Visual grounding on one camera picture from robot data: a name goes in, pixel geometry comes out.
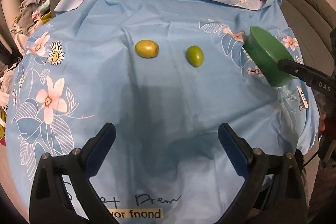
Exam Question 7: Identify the light blue floral cloth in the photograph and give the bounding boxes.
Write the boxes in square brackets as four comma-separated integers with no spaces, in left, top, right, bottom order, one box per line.
[6,0,319,223]

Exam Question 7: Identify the person's right hand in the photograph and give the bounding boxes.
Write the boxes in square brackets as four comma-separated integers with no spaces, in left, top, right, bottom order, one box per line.
[319,110,336,140]

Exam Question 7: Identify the green plastic bowl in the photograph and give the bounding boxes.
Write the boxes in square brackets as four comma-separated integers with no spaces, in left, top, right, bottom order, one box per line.
[243,26,296,88]

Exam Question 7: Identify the clothes heap at left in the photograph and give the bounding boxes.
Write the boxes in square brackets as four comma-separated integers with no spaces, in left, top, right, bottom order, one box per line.
[1,0,51,129]

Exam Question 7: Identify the white marker pen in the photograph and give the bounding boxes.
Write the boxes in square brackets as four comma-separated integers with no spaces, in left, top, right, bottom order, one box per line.
[297,86,309,110]

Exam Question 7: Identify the green oval fruit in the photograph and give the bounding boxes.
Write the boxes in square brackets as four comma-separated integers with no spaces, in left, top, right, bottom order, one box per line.
[186,46,204,67]

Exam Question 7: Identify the yellow-green oval fruit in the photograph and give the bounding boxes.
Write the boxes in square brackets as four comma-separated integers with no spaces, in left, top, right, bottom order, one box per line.
[134,40,159,59]

